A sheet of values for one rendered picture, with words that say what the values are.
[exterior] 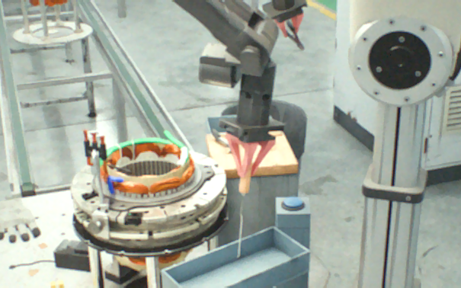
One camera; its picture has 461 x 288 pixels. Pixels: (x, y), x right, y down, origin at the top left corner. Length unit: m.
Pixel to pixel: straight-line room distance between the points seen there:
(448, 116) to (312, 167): 0.79
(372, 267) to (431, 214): 2.25
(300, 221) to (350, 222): 2.00
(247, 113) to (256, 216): 0.51
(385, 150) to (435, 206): 2.43
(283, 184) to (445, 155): 2.27
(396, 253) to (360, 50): 0.41
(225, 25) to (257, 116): 0.17
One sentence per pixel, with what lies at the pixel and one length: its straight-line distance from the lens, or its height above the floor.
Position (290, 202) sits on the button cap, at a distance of 1.53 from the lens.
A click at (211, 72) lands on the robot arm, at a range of 1.23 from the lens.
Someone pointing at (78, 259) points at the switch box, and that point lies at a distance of 1.81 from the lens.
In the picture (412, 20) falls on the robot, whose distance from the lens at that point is 1.15.
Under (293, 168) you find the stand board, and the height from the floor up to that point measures 1.06.
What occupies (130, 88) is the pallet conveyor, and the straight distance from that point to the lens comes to 3.02.
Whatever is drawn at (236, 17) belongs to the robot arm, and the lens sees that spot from 1.15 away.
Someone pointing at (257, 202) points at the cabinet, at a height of 0.97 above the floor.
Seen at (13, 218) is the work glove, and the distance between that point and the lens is 2.05.
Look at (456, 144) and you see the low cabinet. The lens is 3.87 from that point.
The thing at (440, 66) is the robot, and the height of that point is 1.43.
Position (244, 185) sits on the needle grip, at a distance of 1.28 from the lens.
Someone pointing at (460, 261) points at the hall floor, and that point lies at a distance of 3.33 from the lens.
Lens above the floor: 1.79
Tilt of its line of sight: 25 degrees down
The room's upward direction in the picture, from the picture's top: 1 degrees counter-clockwise
